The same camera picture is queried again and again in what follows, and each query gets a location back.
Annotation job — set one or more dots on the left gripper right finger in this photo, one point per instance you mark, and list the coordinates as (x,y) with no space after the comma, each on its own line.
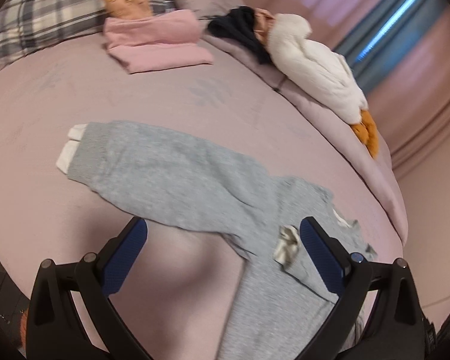
(396,327)

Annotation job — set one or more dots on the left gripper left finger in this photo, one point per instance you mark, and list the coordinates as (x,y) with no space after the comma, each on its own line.
(54,329)

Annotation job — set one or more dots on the grey New York sweatshirt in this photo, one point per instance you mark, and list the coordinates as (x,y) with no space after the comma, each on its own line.
(186,182)

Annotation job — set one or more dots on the white goose plush toy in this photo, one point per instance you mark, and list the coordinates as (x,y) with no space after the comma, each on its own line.
(321,73)

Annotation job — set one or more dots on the teal curtain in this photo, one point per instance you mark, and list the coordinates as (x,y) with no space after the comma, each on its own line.
(385,36)

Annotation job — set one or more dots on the folded pink garment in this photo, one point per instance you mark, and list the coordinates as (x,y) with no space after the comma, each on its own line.
(156,43)

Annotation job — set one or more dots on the plaid blue white blanket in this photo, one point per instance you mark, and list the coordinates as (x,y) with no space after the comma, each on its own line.
(27,26)

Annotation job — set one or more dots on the folded orange garment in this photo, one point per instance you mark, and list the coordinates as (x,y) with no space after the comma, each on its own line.
(128,9)

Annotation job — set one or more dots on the dark navy garment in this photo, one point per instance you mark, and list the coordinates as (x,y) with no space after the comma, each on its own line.
(238,25)

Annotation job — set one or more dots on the mauve folded duvet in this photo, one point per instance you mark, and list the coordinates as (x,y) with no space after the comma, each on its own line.
(376,172)

